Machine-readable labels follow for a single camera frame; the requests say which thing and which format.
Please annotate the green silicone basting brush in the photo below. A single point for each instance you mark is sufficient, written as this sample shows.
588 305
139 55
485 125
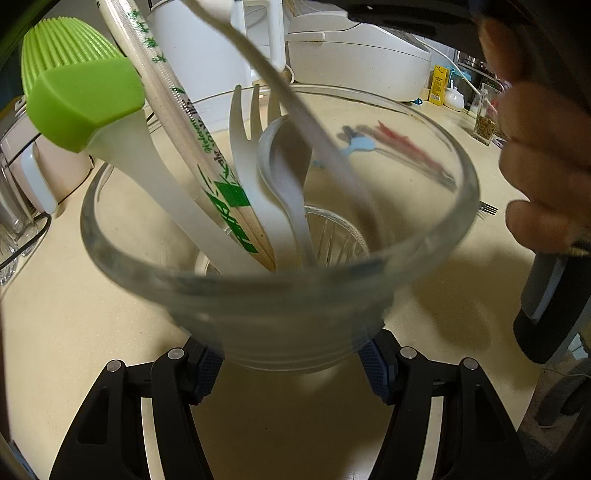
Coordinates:
83 101

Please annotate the small white lidded pot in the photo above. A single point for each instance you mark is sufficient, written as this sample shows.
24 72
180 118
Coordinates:
455 99

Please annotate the glass jar with herbs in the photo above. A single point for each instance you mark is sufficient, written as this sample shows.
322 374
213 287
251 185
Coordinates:
487 120

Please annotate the light blue plastic spork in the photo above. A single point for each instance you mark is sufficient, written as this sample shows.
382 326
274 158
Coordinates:
358 146

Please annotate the small white plastic spoon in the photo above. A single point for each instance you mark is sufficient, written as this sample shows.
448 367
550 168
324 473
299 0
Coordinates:
286 152

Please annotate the white electric kettle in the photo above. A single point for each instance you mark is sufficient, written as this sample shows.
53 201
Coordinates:
184 37

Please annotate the yellow carton box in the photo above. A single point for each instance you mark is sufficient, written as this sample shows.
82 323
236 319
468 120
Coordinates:
439 85

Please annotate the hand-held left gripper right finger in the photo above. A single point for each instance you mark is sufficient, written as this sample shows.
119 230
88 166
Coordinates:
374 369

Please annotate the small clear glass pitcher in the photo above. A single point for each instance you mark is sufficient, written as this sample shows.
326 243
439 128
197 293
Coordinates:
9 263

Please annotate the clear ribbed drinking glass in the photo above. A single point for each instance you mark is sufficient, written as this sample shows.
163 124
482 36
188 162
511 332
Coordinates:
277 323

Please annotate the beige electric cooking pot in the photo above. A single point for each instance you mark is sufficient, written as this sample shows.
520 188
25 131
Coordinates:
41 161

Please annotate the metal fork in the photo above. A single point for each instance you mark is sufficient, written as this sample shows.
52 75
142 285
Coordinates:
489 207

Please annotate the paper wooden chopsticks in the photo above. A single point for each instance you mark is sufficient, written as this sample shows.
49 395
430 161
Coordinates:
184 120

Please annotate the large translucent plastic spoon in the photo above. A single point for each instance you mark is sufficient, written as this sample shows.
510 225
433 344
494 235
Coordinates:
295 106

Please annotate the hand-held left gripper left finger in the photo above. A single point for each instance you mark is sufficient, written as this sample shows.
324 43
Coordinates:
207 374

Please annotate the white rice cooker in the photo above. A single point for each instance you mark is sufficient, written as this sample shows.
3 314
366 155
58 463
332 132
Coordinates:
360 60

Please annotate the red plastic spoon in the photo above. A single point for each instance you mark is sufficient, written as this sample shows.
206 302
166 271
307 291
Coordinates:
415 152

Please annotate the person's right hand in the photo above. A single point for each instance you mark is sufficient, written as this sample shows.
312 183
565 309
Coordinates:
545 138

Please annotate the white plastic fork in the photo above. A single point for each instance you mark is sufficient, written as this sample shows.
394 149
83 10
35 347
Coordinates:
244 152

